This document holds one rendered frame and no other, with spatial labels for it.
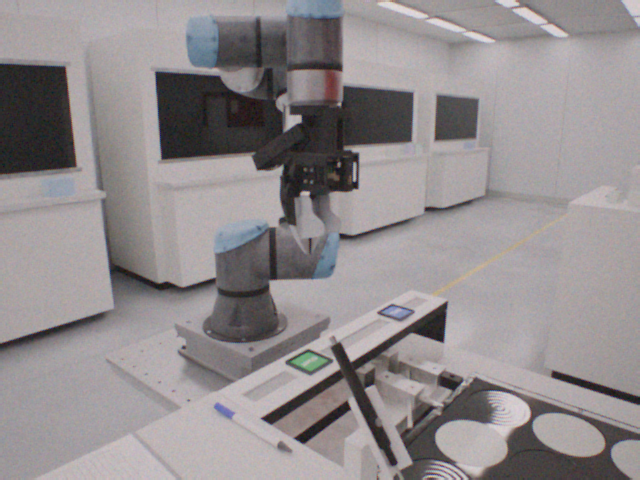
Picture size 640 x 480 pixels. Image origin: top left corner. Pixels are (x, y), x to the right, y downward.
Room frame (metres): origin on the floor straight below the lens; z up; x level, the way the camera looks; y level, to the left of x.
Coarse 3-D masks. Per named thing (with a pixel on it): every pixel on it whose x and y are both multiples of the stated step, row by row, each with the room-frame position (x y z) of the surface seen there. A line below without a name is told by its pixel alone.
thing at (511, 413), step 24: (480, 384) 0.69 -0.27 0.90; (456, 408) 0.62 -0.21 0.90; (480, 408) 0.62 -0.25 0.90; (504, 408) 0.62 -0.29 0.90; (528, 408) 0.62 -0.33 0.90; (552, 408) 0.61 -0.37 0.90; (432, 432) 0.56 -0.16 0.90; (504, 432) 0.56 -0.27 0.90; (528, 432) 0.56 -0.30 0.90; (600, 432) 0.55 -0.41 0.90; (624, 432) 0.55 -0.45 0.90; (432, 456) 0.51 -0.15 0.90; (528, 456) 0.51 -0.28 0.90; (552, 456) 0.50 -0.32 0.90; (576, 456) 0.50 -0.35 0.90; (600, 456) 0.50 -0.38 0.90
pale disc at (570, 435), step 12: (540, 420) 0.58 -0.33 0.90; (552, 420) 0.58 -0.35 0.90; (564, 420) 0.58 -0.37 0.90; (576, 420) 0.58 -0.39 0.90; (540, 432) 0.55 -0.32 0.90; (552, 432) 0.55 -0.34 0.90; (564, 432) 0.55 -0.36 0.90; (576, 432) 0.55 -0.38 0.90; (588, 432) 0.55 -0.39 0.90; (552, 444) 0.53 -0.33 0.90; (564, 444) 0.53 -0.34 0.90; (576, 444) 0.53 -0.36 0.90; (588, 444) 0.52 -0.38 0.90; (600, 444) 0.52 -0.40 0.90; (588, 456) 0.50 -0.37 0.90
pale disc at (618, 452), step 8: (616, 448) 0.51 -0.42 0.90; (624, 448) 0.51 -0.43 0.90; (632, 448) 0.51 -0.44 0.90; (616, 456) 0.50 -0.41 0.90; (624, 456) 0.50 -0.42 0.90; (632, 456) 0.50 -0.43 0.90; (616, 464) 0.48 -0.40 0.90; (624, 464) 0.48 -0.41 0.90; (632, 464) 0.48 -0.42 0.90; (624, 472) 0.47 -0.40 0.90; (632, 472) 0.47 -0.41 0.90
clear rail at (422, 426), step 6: (474, 372) 0.72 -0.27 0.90; (468, 378) 0.70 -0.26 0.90; (474, 378) 0.71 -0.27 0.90; (462, 384) 0.68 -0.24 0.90; (468, 384) 0.69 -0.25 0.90; (462, 390) 0.67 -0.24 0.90; (450, 396) 0.65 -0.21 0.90; (456, 396) 0.65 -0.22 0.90; (444, 402) 0.63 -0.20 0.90; (450, 402) 0.64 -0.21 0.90; (438, 408) 0.62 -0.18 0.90; (444, 408) 0.62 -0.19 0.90; (432, 414) 0.60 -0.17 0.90; (438, 414) 0.61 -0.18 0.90; (432, 420) 0.59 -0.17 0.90; (420, 426) 0.57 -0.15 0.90; (426, 426) 0.58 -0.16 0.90; (414, 432) 0.56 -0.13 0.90; (420, 432) 0.56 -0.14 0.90; (408, 438) 0.55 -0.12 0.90; (414, 438) 0.55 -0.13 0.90; (408, 444) 0.54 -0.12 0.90; (378, 468) 0.49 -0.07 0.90
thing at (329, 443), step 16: (384, 400) 0.67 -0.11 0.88; (352, 416) 0.63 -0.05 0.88; (400, 416) 0.63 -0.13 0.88; (416, 416) 0.66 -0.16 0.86; (320, 432) 0.59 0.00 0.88; (336, 432) 0.59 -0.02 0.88; (352, 432) 0.59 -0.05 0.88; (400, 432) 0.62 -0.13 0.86; (320, 448) 0.55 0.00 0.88; (336, 448) 0.55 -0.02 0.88
